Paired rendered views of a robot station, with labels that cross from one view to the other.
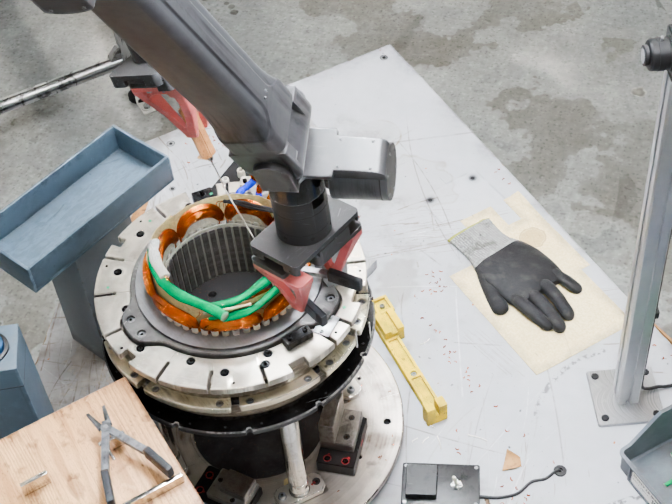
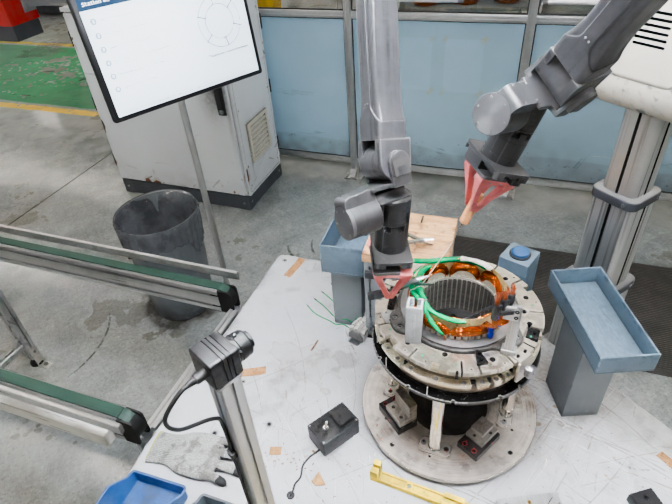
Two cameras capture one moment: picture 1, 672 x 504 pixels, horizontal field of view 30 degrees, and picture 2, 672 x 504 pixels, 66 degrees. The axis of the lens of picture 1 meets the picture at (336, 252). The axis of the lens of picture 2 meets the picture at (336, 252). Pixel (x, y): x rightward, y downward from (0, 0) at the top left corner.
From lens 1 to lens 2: 149 cm
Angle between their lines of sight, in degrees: 86
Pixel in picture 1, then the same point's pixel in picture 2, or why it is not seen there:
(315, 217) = not seen: hidden behind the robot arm
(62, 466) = (423, 233)
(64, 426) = (442, 241)
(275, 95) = (369, 117)
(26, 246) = (586, 294)
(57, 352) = not seen: hidden behind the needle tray
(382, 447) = (380, 430)
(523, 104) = not seen: outside the picture
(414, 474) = (346, 413)
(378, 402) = (406, 450)
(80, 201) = (608, 328)
